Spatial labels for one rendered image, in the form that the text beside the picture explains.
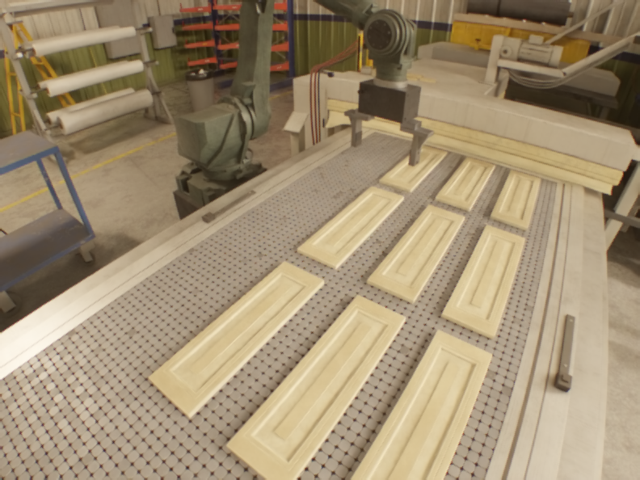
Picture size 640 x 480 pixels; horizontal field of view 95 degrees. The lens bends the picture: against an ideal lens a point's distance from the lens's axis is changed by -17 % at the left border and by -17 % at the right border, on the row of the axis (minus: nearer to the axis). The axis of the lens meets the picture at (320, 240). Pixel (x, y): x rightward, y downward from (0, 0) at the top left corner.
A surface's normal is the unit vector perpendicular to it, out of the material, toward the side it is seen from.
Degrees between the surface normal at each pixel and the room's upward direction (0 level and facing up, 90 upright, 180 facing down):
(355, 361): 11
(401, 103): 90
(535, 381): 0
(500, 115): 90
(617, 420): 0
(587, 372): 0
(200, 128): 90
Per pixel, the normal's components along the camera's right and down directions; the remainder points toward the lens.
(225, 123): 0.76, 0.40
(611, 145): -0.57, 0.50
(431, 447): 0.16, -0.71
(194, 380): -0.11, -0.68
